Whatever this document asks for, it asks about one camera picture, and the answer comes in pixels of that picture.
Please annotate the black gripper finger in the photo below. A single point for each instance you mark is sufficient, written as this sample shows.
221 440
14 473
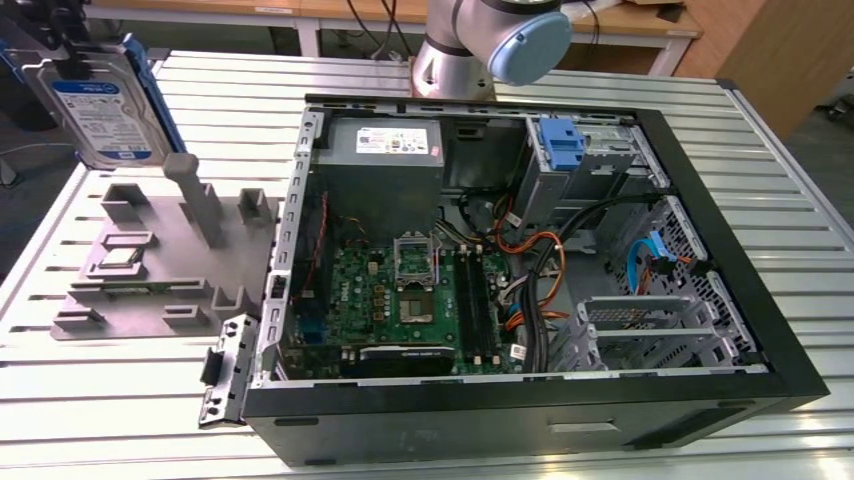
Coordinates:
72 55

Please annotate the hard disk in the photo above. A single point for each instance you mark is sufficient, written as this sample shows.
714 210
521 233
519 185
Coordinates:
100 115

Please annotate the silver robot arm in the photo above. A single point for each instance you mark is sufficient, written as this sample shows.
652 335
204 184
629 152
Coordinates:
454 70

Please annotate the grey metal disk bay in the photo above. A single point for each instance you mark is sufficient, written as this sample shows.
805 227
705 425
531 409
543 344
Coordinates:
654 333

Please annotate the silver CPU chip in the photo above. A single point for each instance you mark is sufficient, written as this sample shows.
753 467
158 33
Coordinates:
119 256

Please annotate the grey parts rack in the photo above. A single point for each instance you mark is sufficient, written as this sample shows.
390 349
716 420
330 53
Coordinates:
167 250

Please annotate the green RAM stick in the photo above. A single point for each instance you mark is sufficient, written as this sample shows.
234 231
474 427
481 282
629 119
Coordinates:
136 289

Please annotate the grey Dell power supply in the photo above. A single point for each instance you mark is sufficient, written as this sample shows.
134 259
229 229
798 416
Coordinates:
387 200

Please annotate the green motherboard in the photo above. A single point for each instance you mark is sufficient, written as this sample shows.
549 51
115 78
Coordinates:
361 300

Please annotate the CPU socket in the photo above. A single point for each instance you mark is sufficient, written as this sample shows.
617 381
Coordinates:
421 310

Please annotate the blue plastic drive latch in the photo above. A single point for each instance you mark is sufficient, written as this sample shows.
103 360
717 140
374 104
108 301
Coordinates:
561 145

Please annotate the grey metal drive cage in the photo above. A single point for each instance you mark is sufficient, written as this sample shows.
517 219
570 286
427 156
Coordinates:
547 195

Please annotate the black RAM slot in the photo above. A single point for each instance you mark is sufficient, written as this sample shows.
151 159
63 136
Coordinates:
469 300
486 300

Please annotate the black graphics card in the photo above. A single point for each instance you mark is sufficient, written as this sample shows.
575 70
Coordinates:
401 360

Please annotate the black open PC case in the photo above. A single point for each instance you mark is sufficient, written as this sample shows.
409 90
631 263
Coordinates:
467 425

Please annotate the brown wooden cabinet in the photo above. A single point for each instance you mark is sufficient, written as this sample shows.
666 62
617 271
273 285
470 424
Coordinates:
788 60

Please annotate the grey hinged card bracket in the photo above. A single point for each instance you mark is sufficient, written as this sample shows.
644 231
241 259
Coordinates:
230 370

